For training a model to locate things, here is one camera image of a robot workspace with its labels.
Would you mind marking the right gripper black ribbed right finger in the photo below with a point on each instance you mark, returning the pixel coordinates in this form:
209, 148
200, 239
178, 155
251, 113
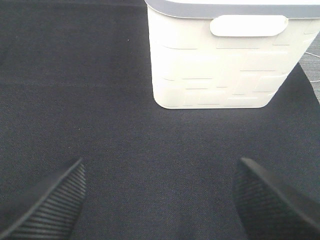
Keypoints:
270, 209

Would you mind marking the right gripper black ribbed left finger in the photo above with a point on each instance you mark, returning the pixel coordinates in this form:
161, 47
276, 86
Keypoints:
48, 209

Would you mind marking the black table cloth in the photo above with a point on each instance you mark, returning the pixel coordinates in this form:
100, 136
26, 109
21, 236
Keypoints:
75, 81

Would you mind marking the white plastic storage box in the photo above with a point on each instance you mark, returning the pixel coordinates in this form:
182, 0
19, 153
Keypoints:
217, 54

